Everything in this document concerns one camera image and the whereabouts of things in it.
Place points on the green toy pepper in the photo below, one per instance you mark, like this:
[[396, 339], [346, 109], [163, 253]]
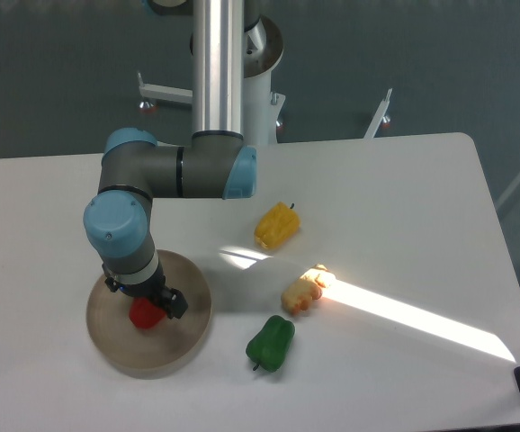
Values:
[[269, 347]]

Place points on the red toy pepper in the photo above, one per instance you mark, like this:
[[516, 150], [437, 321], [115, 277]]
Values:
[[143, 314]]

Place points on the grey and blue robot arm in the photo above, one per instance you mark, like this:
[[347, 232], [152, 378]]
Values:
[[135, 170]]

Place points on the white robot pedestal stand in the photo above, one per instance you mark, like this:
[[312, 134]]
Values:
[[260, 90]]

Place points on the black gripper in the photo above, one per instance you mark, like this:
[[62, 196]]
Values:
[[169, 300]]

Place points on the orange toy pepper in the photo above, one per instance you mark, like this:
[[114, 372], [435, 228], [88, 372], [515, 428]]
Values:
[[308, 288]]

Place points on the beige round plate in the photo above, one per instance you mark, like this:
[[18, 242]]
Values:
[[140, 340]]

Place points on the yellow toy pepper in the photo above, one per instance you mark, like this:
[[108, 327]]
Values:
[[278, 225]]

